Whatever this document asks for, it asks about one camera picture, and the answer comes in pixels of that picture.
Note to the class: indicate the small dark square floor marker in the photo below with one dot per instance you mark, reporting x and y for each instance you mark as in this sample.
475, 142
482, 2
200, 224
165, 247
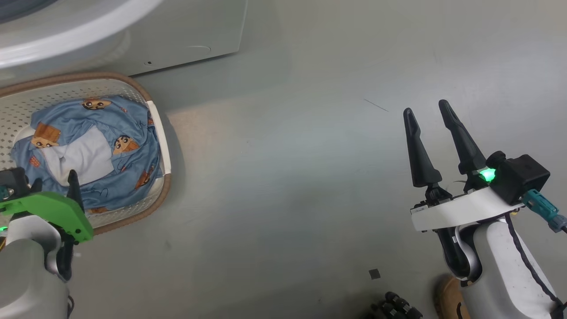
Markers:
374, 274

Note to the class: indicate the black knurled connector cluster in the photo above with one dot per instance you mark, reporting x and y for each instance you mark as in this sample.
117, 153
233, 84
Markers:
396, 308

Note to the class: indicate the white front-load washing machine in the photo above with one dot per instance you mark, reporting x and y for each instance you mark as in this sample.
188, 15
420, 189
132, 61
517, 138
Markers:
186, 31

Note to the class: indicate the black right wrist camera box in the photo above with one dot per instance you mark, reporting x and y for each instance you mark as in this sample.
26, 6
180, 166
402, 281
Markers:
520, 177

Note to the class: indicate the white perforated basket brown rim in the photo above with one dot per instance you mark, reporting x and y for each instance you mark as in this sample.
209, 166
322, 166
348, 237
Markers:
157, 124

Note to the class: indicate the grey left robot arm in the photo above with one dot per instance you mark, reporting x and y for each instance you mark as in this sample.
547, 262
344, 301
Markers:
26, 274

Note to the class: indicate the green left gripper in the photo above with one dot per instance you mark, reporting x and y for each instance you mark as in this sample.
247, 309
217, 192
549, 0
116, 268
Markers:
48, 206

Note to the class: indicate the blue cartoon print garment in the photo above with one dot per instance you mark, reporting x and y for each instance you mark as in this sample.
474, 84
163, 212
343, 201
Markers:
119, 177

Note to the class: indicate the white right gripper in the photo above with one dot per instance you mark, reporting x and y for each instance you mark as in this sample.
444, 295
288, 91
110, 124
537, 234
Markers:
460, 208

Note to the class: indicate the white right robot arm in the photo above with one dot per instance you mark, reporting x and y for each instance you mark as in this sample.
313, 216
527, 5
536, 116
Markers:
500, 274

